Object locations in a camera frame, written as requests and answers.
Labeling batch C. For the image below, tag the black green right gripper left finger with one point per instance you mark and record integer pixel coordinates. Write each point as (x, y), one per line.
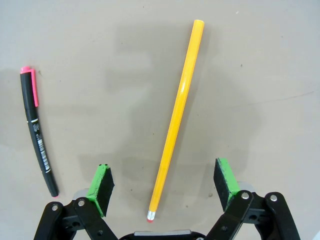
(100, 190)

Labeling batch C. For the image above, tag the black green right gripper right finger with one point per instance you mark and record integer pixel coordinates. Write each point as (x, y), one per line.
(226, 182)

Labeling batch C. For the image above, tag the black pen with pink cap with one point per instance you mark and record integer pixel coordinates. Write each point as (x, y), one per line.
(37, 130)

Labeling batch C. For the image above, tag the yellow pencil with eraser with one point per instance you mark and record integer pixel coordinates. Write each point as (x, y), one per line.
(178, 110)

